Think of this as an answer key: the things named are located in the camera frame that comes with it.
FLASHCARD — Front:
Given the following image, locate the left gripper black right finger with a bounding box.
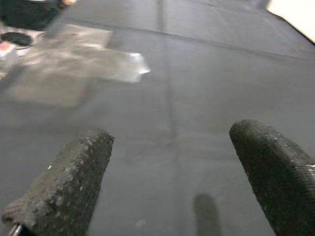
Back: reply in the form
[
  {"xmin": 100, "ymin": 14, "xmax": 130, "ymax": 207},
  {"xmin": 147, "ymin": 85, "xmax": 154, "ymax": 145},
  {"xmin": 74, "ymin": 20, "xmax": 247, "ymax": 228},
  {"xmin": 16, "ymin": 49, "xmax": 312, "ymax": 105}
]
[{"xmin": 228, "ymin": 119, "xmax": 315, "ymax": 236}]

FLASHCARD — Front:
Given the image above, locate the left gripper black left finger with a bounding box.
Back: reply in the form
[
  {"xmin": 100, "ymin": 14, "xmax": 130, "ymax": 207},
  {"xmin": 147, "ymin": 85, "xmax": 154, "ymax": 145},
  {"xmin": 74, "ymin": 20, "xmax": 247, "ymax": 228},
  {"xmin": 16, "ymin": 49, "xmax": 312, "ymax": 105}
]
[{"xmin": 1, "ymin": 128, "xmax": 115, "ymax": 236}]

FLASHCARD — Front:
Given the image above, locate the white plastic children table top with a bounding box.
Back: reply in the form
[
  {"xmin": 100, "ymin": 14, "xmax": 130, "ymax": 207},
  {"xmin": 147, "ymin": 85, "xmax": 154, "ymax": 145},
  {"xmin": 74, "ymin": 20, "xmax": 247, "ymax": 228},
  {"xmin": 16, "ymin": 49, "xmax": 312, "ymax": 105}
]
[{"xmin": 266, "ymin": 0, "xmax": 315, "ymax": 45}]

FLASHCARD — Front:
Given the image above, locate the clear tape cross patch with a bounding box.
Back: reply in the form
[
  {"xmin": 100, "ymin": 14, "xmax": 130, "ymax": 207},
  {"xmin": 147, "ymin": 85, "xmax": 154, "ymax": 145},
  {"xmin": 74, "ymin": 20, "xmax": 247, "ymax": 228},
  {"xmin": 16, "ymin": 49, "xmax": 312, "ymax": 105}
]
[{"xmin": 7, "ymin": 23, "xmax": 151, "ymax": 108}]

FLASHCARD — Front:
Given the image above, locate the black tablecloth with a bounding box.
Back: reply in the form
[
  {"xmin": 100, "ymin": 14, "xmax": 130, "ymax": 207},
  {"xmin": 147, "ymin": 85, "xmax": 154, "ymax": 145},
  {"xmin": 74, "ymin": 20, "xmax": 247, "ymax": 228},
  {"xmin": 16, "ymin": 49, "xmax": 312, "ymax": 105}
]
[{"xmin": 0, "ymin": 0, "xmax": 315, "ymax": 236}]

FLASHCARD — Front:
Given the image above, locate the black antenna router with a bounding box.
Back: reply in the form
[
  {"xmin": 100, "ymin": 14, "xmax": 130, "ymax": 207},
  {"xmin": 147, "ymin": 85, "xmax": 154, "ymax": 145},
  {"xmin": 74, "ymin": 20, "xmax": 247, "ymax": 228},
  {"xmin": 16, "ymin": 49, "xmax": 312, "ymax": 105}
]
[{"xmin": 0, "ymin": 31, "xmax": 32, "ymax": 46}]

